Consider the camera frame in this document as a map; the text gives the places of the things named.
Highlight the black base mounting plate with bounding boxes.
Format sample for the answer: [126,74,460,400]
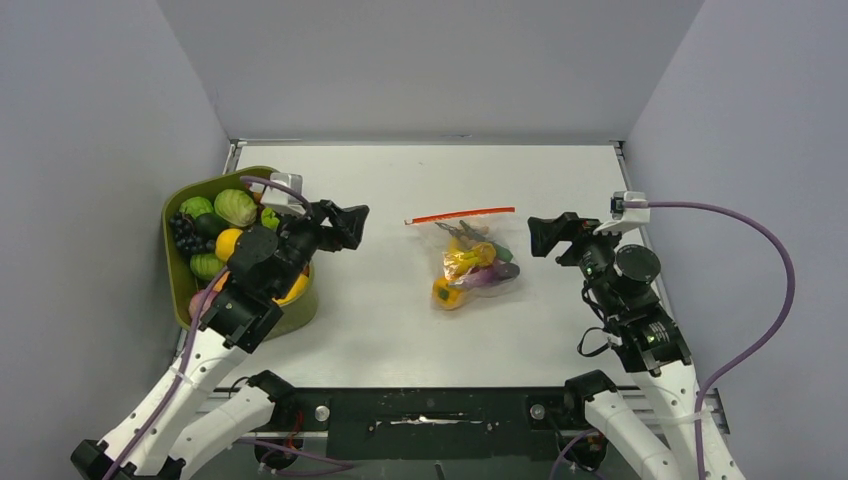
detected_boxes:
[258,387,589,461]

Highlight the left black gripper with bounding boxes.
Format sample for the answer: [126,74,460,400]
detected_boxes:
[270,199,367,300]

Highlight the dark green toy avocado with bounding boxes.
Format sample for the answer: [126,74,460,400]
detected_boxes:
[192,212,229,240]

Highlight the green toy cabbage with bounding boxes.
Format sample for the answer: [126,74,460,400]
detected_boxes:
[178,196,214,219]

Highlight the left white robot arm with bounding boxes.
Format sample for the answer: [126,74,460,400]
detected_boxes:
[71,200,370,479]

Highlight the purple toy onion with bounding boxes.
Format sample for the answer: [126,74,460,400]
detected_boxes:
[188,291,218,323]

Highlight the black toy grapes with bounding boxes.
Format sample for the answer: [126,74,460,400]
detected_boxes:
[167,212,214,258]

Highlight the purple cable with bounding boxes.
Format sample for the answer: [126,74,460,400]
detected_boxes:
[99,175,314,480]
[622,200,798,480]

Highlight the yellow toy banana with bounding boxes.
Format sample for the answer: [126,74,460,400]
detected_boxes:
[444,242,495,276]

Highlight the yellow toy lemon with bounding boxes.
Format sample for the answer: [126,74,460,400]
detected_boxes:
[274,273,311,306]

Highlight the striped green toy melon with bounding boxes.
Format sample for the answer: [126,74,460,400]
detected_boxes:
[189,253,226,282]

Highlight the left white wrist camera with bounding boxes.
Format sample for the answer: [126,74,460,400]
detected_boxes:
[260,172,305,215]

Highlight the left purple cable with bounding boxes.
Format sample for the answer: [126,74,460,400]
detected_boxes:
[99,175,314,480]

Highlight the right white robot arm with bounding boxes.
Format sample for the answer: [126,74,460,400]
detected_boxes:
[528,212,744,479]

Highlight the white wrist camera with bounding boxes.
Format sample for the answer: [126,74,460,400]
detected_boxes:
[260,172,305,215]
[593,191,651,235]

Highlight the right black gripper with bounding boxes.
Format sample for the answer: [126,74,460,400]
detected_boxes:
[528,210,631,315]

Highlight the green toy chili pepper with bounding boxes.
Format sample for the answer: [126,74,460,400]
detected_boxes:
[492,243,514,263]

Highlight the orange toy bell pepper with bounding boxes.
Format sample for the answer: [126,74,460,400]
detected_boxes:
[431,277,467,311]

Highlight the clear zip bag orange zipper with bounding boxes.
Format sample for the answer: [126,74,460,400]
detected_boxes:
[404,206,522,311]

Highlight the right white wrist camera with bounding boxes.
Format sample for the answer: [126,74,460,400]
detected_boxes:
[593,191,651,235]

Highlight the purple toy eggplant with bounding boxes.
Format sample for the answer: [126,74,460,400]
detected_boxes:
[457,262,521,290]

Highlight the yellow toy bell pepper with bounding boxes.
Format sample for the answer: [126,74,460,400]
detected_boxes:
[214,228,244,263]

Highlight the light green toy lettuce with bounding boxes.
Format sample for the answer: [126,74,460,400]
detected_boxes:
[213,189,257,227]

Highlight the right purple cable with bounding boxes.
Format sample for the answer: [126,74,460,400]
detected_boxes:
[622,200,798,480]

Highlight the olive green food bin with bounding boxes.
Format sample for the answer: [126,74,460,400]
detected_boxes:
[162,166,319,341]

